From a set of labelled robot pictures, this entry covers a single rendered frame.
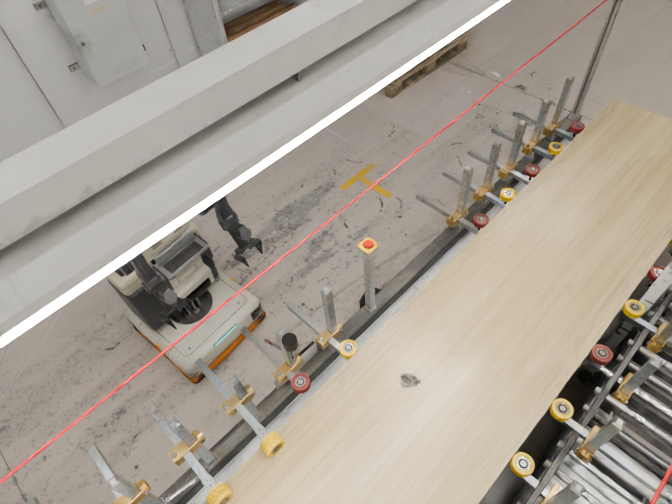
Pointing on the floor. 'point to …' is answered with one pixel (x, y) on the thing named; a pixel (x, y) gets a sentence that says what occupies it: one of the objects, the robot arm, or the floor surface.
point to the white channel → (194, 120)
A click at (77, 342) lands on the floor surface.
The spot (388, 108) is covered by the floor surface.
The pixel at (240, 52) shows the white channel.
